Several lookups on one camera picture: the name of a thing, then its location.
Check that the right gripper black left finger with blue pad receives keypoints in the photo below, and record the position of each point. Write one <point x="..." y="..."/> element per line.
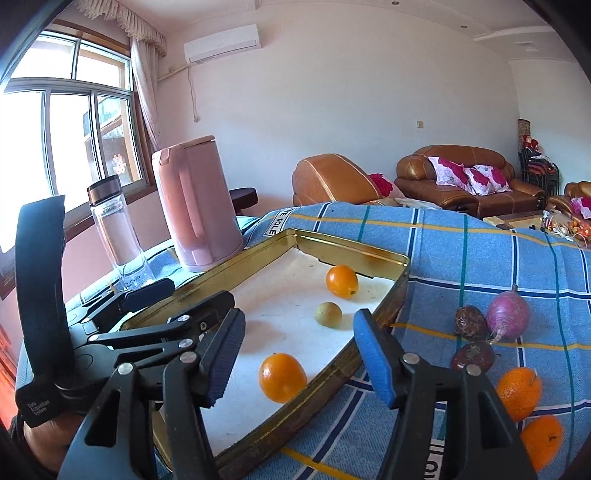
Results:
<point x="183" y="365"/>

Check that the pink electric kettle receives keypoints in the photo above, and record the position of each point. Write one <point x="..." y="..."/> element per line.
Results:
<point x="196" y="203"/>

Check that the dark round stool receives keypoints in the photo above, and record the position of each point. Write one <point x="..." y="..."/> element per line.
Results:
<point x="243" y="198"/>

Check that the brownish round fruit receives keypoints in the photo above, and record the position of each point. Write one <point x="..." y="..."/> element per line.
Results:
<point x="328" y="314"/>

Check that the brown leather armchair right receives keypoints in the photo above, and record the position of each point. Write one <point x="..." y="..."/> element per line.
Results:
<point x="562" y="203"/>

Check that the dark red passion fruit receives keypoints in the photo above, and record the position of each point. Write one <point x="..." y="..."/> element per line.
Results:
<point x="479" y="353"/>

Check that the brown leather armchair left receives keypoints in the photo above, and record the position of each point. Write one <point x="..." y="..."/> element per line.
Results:
<point x="332" y="177"/>

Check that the large mandarin orange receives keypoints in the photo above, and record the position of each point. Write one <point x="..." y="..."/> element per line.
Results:
<point x="520" y="391"/>

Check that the clear glass bottle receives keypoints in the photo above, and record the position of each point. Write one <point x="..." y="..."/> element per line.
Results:
<point x="111" y="217"/>

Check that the window with frame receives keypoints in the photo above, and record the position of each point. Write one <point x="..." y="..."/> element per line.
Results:
<point x="68" y="120"/>

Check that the red pillow on left armchair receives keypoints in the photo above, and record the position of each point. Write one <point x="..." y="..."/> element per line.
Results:
<point x="386" y="187"/>

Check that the white pink floral pillow right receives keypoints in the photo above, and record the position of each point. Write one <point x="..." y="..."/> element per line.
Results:
<point x="486" y="180"/>

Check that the mandarin orange with stem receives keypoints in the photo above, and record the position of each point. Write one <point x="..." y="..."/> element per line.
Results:
<point x="542" y="439"/>

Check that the dark wrinkled passion fruit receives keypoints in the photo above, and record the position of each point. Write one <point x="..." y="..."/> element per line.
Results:
<point x="470" y="323"/>

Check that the purple round radish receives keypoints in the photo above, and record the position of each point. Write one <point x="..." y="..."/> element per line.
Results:
<point x="508" y="316"/>

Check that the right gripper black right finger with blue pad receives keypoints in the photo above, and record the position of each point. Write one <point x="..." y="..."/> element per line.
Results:
<point x="481" y="441"/>

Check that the floral pillow on right armchair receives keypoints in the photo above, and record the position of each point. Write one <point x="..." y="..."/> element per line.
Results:
<point x="581" y="207"/>

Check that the brown leather armchair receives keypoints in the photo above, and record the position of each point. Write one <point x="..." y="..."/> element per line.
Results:
<point x="562" y="203"/>
<point x="332" y="177"/>

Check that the small smooth orange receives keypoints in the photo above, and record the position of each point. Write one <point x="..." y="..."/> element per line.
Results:
<point x="342" y="281"/>

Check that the white pink floral pillow left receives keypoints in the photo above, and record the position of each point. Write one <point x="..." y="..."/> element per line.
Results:
<point x="449" y="173"/>

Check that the orange behind brown fruit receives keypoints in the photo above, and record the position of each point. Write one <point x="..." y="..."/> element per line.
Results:
<point x="281" y="377"/>

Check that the white wall air conditioner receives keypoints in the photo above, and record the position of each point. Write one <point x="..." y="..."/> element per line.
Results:
<point x="220" y="44"/>

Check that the gold metal tin tray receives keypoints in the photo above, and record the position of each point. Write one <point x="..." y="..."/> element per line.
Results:
<point x="279" y="284"/>

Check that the person's left hand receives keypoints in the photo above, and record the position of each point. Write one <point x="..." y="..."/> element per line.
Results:
<point x="49" y="443"/>

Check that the white pink floral pillow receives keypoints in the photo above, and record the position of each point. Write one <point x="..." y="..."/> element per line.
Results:
<point x="449" y="173"/>
<point x="486" y="180"/>

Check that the brown leather three-seat sofa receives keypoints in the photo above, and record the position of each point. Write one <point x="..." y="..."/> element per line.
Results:
<point x="416" y="178"/>

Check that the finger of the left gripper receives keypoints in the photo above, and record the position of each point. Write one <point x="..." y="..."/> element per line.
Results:
<point x="108" y="309"/>
<point x="184" y="318"/>

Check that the blue plaid tablecloth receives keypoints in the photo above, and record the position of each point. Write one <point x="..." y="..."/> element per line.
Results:
<point x="455" y="260"/>

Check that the stacked dark chairs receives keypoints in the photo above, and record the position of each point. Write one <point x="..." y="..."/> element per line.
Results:
<point x="536" y="168"/>

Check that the coffee table with snacks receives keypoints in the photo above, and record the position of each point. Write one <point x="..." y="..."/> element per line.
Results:
<point x="552" y="222"/>

